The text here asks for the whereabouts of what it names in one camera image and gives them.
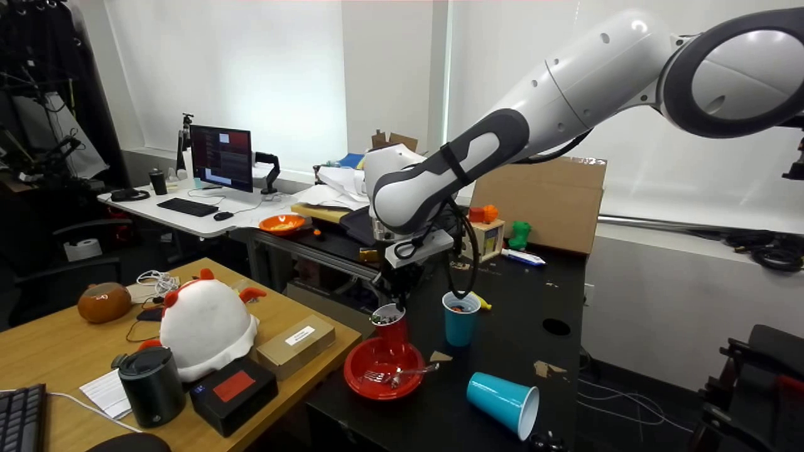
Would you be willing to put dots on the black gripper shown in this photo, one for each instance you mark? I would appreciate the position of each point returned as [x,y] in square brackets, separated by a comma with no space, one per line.
[412,273]

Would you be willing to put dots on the blue plastic cup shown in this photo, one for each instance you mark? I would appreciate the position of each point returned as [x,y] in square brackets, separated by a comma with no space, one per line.
[497,401]
[461,327]

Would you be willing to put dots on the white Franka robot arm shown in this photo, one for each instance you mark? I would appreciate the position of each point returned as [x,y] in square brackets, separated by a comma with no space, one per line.
[587,76]

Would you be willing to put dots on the red plastic bowl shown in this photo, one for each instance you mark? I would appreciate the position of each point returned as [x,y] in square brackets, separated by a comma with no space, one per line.
[368,381]

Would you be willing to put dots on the orange bowl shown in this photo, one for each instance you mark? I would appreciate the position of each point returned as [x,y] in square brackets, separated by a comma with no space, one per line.
[284,225]

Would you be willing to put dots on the clear glass bowl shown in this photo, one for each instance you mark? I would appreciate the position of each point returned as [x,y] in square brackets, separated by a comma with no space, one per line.
[156,283]

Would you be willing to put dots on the small tan paper scrap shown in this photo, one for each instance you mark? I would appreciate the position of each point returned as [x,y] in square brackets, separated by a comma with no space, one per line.
[440,357]

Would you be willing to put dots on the black case with lid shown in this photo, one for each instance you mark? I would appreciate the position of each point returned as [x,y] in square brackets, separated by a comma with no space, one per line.
[354,228]

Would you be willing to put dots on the yellow toy banana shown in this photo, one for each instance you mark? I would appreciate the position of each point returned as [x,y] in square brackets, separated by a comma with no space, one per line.
[484,302]

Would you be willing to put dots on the wooden shape sorter box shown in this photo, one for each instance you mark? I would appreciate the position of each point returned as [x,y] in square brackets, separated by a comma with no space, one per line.
[490,242]

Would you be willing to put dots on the tan cardboard box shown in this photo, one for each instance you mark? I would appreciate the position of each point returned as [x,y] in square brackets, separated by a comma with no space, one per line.
[291,346]

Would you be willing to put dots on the orange toy ball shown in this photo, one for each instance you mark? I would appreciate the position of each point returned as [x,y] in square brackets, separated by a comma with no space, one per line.
[487,215]

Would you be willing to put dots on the white paper pile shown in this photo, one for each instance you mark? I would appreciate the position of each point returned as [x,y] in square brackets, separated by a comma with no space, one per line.
[335,186]

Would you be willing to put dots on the white blue tube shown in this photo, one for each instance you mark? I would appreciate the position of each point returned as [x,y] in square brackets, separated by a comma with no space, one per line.
[524,258]

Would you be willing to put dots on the brown cardboard shipping box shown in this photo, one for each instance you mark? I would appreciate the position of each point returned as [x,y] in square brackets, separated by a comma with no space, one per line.
[392,141]

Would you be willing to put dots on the black desk stand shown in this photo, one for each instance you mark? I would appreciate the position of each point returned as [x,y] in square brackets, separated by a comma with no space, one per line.
[266,166]

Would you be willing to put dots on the brown cardboard sheet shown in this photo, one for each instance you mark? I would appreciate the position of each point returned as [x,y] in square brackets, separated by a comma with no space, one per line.
[554,203]

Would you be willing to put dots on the black box with red label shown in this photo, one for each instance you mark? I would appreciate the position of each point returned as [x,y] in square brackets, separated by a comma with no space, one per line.
[232,392]

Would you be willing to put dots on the black computer mouse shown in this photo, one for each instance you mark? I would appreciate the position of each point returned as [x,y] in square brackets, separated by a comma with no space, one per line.
[222,215]

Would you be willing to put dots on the black computer monitor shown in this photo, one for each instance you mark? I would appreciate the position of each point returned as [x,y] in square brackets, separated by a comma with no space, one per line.
[222,158]

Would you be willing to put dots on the slim black keyboard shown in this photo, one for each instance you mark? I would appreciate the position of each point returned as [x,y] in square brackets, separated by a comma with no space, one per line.
[188,208]

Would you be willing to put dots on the black mug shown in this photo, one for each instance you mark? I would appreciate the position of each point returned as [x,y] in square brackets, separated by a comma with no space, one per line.
[158,183]

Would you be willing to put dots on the white desk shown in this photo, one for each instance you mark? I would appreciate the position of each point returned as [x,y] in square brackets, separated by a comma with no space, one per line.
[146,210]

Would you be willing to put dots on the black headphones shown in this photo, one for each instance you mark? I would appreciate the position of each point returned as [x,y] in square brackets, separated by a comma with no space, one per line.
[128,194]

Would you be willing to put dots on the brown toy football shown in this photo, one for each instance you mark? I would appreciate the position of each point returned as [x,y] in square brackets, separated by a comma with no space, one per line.
[103,302]

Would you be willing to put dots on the black rounded case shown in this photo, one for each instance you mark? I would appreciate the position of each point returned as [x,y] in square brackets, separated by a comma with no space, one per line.
[128,443]

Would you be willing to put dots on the white paper sheet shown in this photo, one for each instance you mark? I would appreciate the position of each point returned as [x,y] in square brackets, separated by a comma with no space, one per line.
[101,392]

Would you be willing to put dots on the white tissue box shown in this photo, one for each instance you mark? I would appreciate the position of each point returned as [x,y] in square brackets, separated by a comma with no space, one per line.
[80,250]

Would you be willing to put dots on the black office chair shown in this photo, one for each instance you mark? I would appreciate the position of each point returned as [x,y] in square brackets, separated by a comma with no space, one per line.
[52,267]

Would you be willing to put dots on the wooden desk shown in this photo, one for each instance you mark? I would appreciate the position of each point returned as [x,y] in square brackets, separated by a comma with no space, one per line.
[52,353]

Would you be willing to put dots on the black equipment rack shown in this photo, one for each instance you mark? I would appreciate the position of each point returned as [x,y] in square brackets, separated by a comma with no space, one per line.
[755,392]

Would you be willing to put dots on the dark hanging coats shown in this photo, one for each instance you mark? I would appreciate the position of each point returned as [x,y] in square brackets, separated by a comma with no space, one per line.
[52,83]

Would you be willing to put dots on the black camera on stand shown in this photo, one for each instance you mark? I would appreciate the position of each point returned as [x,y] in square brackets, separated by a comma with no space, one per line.
[795,164]

